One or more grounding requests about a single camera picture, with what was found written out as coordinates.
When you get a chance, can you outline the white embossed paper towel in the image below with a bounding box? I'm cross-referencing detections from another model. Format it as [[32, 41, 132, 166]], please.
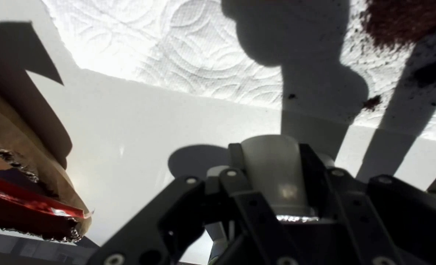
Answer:
[[41, 0, 436, 146]]

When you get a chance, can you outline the white plastic bottle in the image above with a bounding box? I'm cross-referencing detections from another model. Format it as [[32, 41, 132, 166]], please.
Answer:
[[205, 135, 338, 265]]

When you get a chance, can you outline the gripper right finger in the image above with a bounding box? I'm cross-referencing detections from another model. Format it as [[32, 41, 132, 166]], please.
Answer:
[[299, 144, 436, 265]]

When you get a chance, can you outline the heap of red-brown powder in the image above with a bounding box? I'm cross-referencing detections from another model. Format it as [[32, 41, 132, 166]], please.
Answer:
[[359, 0, 436, 51]]

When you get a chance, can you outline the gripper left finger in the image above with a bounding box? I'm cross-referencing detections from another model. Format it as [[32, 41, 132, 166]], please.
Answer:
[[86, 143, 304, 265]]

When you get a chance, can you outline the torn brown and red packet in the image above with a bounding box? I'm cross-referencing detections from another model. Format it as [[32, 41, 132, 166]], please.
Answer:
[[0, 11, 95, 244]]

